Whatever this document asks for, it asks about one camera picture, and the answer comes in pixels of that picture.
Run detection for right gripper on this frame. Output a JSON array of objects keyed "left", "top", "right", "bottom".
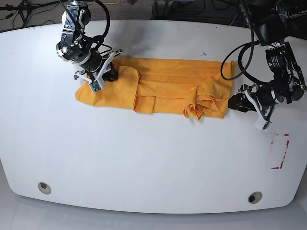
[{"left": 73, "top": 49, "right": 123, "bottom": 82}]

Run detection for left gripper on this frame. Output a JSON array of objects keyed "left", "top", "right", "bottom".
[{"left": 228, "top": 84, "right": 277, "bottom": 121}]

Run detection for yellow T-shirt with script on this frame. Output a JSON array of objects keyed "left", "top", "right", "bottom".
[{"left": 75, "top": 57, "right": 235, "bottom": 120}]

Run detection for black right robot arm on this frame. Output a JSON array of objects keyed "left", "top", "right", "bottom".
[{"left": 56, "top": 0, "right": 112, "bottom": 80}]

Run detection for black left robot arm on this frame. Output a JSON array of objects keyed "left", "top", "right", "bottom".
[{"left": 228, "top": 0, "right": 307, "bottom": 130}]

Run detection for red tape rectangle marking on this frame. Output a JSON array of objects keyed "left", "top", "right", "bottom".
[{"left": 269, "top": 134, "right": 290, "bottom": 170}]

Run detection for black tripod stand legs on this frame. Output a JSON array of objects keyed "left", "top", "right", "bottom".
[{"left": 0, "top": 0, "right": 59, "bottom": 30}]

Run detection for left table grommet hole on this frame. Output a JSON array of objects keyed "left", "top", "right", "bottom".
[{"left": 38, "top": 182, "right": 51, "bottom": 195}]

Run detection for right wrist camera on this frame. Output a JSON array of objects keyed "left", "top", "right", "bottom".
[{"left": 88, "top": 79, "right": 106, "bottom": 93}]

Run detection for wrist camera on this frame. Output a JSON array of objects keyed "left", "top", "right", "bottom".
[
  {"left": 255, "top": 117, "right": 271, "bottom": 131},
  {"left": 88, "top": 79, "right": 106, "bottom": 93}
]

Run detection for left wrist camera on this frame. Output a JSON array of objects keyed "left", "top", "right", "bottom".
[{"left": 255, "top": 117, "right": 271, "bottom": 131}]

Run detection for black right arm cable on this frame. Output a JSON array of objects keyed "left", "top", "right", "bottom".
[{"left": 79, "top": 0, "right": 116, "bottom": 56}]

